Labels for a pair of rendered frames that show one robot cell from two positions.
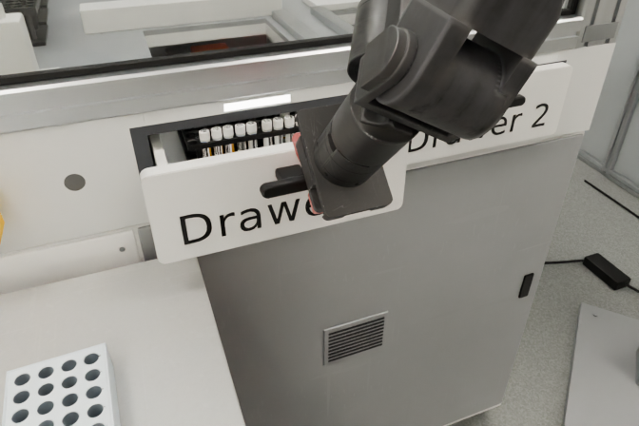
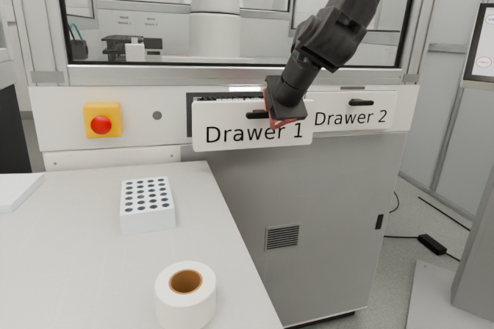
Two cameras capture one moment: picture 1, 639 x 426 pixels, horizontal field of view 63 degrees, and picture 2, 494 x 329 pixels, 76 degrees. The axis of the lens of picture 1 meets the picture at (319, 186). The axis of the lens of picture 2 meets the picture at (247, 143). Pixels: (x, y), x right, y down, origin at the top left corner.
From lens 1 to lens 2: 0.25 m
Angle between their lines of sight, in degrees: 13
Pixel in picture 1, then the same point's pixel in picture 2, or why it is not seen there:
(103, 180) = (170, 116)
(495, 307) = (362, 233)
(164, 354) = (192, 190)
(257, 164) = (245, 106)
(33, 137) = (144, 89)
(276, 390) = not seen: hidden behind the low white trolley
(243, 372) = not seen: hidden behind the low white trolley
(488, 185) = (356, 153)
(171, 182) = (206, 107)
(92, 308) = (156, 174)
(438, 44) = (328, 16)
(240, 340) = not seen: hidden behind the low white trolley
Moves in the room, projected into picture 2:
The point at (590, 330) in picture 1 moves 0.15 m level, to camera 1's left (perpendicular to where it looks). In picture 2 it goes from (423, 274) to (389, 271)
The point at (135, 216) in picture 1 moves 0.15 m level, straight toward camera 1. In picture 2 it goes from (181, 138) to (191, 161)
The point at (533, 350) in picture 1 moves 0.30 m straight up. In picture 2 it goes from (387, 283) to (401, 228)
